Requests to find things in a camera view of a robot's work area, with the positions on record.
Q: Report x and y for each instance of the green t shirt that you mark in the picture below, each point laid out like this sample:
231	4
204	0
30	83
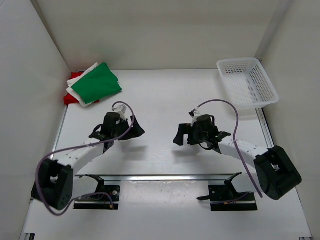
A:
100	83

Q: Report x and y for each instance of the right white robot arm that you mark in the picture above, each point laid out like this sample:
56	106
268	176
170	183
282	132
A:
275	172

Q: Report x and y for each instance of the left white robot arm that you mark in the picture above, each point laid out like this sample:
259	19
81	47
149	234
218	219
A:
56	184

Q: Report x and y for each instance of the aluminium table rail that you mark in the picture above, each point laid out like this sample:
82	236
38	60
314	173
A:
166	178

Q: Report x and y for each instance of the red t shirt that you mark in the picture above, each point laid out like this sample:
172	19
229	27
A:
72	97

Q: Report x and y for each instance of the white plastic basket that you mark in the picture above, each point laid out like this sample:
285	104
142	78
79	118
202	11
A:
246	83

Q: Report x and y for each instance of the white t shirt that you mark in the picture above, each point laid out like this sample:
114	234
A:
75	85

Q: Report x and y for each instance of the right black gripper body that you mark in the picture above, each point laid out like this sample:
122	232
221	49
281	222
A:
202	136

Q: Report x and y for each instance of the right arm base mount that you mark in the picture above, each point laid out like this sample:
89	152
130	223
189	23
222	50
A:
225	198

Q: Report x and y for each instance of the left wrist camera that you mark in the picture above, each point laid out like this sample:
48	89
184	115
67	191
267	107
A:
121	110

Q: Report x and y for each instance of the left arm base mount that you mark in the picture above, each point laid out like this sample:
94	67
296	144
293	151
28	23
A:
93	192

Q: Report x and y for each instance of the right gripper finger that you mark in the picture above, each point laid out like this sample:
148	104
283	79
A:
190	135
182	131

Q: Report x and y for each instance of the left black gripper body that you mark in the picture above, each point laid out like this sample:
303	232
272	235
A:
123	126

